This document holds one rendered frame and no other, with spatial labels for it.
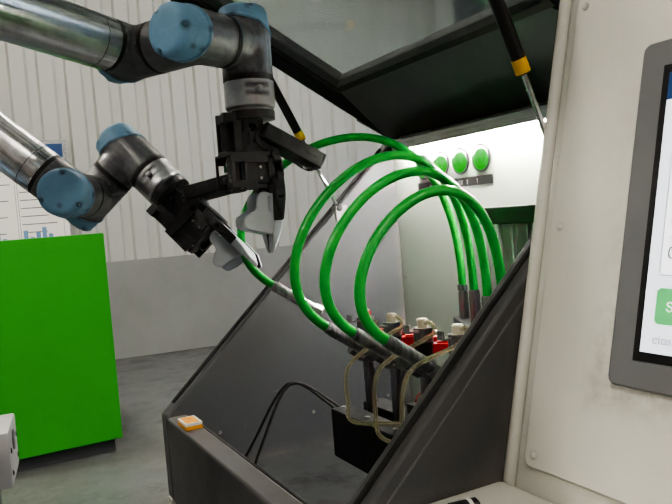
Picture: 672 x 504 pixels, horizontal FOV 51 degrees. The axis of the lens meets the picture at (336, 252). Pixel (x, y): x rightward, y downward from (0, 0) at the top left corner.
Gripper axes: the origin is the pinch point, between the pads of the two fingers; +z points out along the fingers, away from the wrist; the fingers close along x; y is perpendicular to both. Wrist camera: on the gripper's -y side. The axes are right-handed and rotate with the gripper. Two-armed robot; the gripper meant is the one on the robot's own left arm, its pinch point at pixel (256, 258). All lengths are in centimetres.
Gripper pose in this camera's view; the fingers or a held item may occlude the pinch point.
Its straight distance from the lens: 118.5
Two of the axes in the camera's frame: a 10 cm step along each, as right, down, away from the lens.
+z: 7.2, 6.6, -2.2
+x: -1.5, -1.6, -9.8
